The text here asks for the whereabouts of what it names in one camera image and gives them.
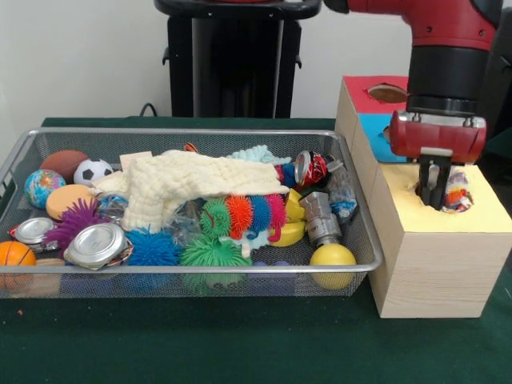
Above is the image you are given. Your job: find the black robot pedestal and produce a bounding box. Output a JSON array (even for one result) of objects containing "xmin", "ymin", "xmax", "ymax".
[{"xmin": 154, "ymin": 0, "xmax": 323, "ymax": 119}]

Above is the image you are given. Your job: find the yellow ball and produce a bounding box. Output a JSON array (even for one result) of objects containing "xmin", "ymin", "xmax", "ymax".
[{"xmin": 310, "ymin": 242, "xmax": 358, "ymax": 290}]

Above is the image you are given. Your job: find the purple spiky toy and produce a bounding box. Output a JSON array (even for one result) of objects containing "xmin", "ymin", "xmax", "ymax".
[{"xmin": 42, "ymin": 198, "xmax": 106, "ymax": 252}]

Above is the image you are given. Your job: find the peach foam ball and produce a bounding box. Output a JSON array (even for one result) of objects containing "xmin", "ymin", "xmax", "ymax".
[{"xmin": 45, "ymin": 184, "xmax": 98, "ymax": 222}]

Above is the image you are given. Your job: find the multicolour spiky caterpillar toy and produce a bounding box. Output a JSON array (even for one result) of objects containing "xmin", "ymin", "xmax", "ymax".
[{"xmin": 198, "ymin": 191, "xmax": 289, "ymax": 242}]

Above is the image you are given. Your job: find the green spiky ball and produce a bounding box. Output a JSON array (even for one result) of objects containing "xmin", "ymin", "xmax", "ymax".
[{"xmin": 178, "ymin": 231, "xmax": 254, "ymax": 293}]

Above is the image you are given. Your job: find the cream knitted cloth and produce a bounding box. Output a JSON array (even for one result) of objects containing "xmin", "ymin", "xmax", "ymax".
[{"xmin": 90, "ymin": 149, "xmax": 290, "ymax": 233}]

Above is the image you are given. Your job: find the dark green table cloth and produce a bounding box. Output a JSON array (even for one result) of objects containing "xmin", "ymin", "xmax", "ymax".
[
  {"xmin": 0, "ymin": 116, "xmax": 512, "ymax": 384},
  {"xmin": 482, "ymin": 130, "xmax": 512, "ymax": 183}
]

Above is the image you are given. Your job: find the blue spiky ball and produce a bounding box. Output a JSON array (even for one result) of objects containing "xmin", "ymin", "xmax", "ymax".
[{"xmin": 126, "ymin": 226, "xmax": 184, "ymax": 268}]

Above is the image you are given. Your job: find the small soccer ball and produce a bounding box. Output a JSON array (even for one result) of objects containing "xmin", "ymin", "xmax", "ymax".
[{"xmin": 73, "ymin": 158, "xmax": 114, "ymax": 187}]

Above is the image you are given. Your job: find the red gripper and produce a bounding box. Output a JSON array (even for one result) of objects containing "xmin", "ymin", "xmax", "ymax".
[{"xmin": 389, "ymin": 110, "xmax": 489, "ymax": 212}]

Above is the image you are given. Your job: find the crushed silver can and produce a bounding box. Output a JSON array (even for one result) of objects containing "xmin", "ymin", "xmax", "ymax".
[{"xmin": 63, "ymin": 222, "xmax": 134, "ymax": 271}]

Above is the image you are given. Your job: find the globe print ball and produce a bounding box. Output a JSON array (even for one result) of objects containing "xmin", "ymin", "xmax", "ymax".
[{"xmin": 24, "ymin": 169, "xmax": 67, "ymax": 210}]

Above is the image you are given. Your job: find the wooden box with three holes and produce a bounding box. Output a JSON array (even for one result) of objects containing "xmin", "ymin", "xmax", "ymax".
[{"xmin": 334, "ymin": 74, "xmax": 512, "ymax": 319}]

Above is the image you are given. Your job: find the silver mesh bin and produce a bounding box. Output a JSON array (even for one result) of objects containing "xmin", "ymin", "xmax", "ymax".
[{"xmin": 0, "ymin": 126, "xmax": 385, "ymax": 300}]

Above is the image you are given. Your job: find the white colourful patterned cloth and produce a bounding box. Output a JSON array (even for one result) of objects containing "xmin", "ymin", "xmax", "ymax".
[{"xmin": 442, "ymin": 168, "xmax": 472, "ymax": 214}]

